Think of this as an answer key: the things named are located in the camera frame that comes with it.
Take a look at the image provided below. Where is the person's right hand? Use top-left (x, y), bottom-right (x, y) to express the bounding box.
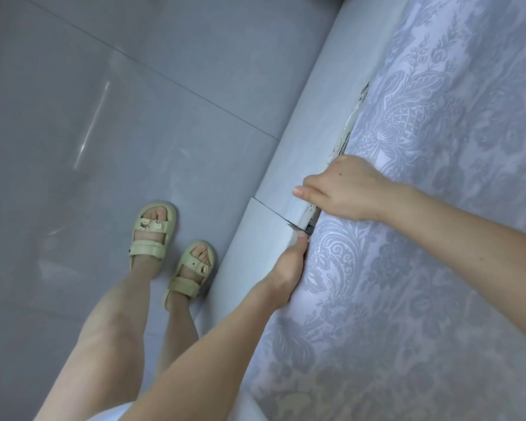
top-left (292, 154), bottom-right (400, 223)

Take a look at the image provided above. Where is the person's left hand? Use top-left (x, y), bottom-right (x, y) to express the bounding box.
top-left (262, 231), bottom-right (310, 310)

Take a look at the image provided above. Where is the lavender floral patterned bedsheet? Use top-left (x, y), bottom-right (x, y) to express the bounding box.
top-left (245, 0), bottom-right (526, 421)

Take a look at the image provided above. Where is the person's left forearm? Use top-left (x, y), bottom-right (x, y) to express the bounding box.
top-left (119, 276), bottom-right (290, 421)

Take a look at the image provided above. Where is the person's right forearm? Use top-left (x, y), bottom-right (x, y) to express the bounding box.
top-left (379, 183), bottom-right (526, 317)

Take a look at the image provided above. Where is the white mattress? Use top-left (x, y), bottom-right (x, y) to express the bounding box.
top-left (302, 81), bottom-right (371, 235)

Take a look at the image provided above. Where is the person's right beige sandal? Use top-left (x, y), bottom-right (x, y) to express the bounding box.
top-left (164, 239), bottom-right (217, 313)

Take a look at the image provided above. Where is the person's beige sandal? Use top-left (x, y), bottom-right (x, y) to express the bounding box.
top-left (128, 201), bottom-right (179, 279)
top-left (164, 239), bottom-right (217, 313)

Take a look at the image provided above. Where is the person's left beige sandal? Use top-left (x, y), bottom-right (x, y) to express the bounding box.
top-left (128, 201), bottom-right (179, 279)

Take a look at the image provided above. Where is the person's right leg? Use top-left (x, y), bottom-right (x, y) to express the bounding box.
top-left (155, 294), bottom-right (201, 384)

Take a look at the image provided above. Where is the person's leg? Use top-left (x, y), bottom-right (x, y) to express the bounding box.
top-left (155, 294), bottom-right (201, 384)
top-left (34, 258), bottom-right (159, 421)

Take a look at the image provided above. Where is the person's left leg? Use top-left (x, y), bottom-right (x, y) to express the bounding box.
top-left (34, 258), bottom-right (159, 421)

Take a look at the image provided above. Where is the person's white garment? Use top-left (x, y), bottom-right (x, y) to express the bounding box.
top-left (93, 401), bottom-right (137, 421)

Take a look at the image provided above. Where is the grey upholstered bed frame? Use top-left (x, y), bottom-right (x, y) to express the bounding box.
top-left (199, 0), bottom-right (417, 421)

